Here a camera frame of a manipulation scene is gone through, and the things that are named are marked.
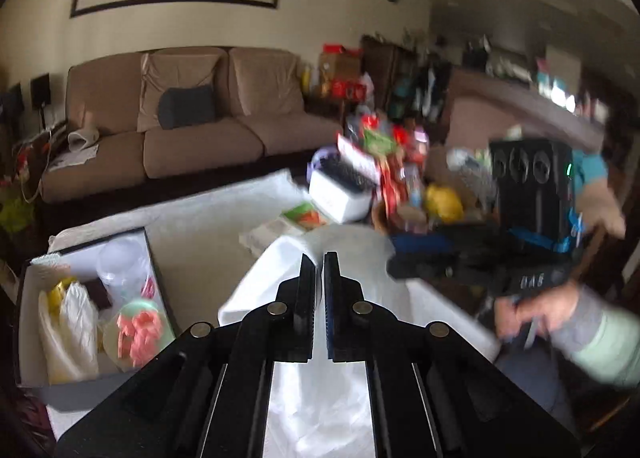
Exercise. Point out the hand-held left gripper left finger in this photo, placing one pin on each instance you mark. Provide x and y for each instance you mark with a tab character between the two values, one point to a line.
307	308

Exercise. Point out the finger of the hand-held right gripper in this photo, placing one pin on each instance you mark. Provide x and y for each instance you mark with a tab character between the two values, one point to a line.
440	269
425	242

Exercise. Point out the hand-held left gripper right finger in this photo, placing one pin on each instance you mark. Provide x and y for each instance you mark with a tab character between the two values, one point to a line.
332	308

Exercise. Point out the large white plastic bag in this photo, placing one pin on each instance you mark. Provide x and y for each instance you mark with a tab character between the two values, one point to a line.
360	258

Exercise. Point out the sushi seaweed packet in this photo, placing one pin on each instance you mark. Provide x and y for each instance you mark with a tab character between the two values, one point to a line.
305	215

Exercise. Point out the black storage box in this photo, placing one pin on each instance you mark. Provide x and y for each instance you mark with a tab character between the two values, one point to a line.
157	283

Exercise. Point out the person's right forearm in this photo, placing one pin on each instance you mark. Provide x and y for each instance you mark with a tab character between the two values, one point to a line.
600	338

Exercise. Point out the person's right hand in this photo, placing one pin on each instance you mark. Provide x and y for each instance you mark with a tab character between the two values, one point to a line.
540	310

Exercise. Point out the yellow snack packet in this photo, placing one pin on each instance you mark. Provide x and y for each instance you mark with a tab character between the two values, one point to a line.
442	203

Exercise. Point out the white tissue packet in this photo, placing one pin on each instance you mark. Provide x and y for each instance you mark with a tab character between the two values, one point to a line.
265	238

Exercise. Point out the wooden counter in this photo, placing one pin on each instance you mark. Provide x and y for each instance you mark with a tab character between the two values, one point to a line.
525	103

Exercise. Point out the pile of red snack packets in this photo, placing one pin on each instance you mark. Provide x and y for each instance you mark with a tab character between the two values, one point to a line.
390	153

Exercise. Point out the white foam box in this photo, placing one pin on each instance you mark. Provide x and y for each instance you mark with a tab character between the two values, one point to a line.
335	200

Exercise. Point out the dark blue mesh pouch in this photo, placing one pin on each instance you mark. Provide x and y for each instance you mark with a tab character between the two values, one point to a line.
347	173

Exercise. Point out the purple plastic holder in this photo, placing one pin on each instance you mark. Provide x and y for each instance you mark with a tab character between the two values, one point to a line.
322	158

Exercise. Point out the white table cover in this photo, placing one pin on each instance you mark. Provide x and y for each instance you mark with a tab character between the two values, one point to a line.
210	218

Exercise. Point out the person's leg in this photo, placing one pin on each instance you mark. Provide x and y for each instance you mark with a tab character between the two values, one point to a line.
530	378

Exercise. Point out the pile of pink blocks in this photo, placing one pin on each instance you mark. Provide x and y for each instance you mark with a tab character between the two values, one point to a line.
137	333

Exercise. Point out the dark wooden cabinet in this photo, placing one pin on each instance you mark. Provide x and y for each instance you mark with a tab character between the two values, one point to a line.
385	73

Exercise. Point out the green plate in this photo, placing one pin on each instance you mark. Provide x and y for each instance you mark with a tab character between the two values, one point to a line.
131	310

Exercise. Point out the red cardboard boxes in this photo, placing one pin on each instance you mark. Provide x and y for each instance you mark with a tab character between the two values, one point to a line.
342	70

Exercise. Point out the brown sofa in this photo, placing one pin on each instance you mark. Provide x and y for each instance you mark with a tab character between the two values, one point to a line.
200	148

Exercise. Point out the clear plastic container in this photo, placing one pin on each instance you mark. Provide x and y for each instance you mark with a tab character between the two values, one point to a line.
120	263

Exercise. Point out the yellow bottle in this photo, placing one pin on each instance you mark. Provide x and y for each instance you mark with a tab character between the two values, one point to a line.
306	78

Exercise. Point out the brown box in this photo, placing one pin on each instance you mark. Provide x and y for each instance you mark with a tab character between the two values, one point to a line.
100	294

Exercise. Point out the blue lumbar pillow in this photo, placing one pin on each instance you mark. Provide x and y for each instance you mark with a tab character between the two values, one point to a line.
187	106

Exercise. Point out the white card packet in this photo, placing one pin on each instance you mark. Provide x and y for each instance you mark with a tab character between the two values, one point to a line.
47	263

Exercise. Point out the beige cushion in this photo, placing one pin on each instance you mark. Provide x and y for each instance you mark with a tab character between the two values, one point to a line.
175	73

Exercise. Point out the white papers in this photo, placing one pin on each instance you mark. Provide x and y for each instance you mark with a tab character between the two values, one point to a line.
75	156

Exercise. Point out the white blood pressure cuff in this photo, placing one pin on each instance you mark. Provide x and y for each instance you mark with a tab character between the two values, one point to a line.
82	138

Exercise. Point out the green bag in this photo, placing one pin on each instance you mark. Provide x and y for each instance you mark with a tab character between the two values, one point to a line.
15	215

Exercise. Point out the black speaker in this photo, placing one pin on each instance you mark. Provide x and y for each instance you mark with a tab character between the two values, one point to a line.
11	103
40	90

